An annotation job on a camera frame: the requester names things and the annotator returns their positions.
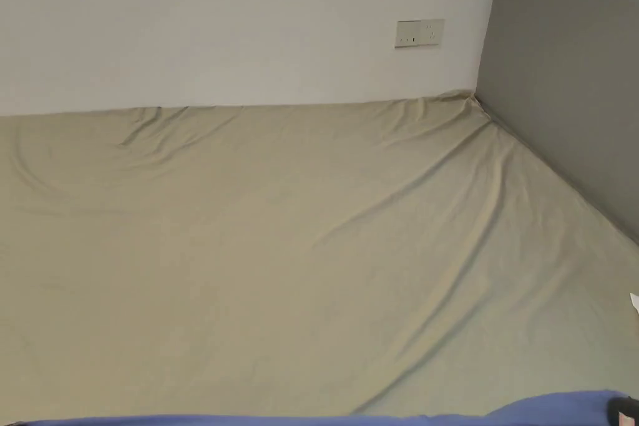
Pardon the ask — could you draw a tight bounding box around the blue garment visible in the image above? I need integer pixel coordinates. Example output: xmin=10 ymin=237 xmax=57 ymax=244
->
xmin=9 ymin=390 xmax=631 ymax=426

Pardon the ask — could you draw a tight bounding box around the grey padded headboard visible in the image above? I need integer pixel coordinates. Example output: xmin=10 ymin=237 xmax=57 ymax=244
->
xmin=476 ymin=0 xmax=639 ymax=248

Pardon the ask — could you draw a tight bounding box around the bed with beige sheet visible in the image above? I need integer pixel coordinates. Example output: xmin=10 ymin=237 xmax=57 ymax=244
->
xmin=0 ymin=89 xmax=639 ymax=422

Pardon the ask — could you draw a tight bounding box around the white wall socket panel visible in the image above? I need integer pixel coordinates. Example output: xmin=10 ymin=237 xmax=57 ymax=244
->
xmin=394 ymin=19 xmax=446 ymax=50

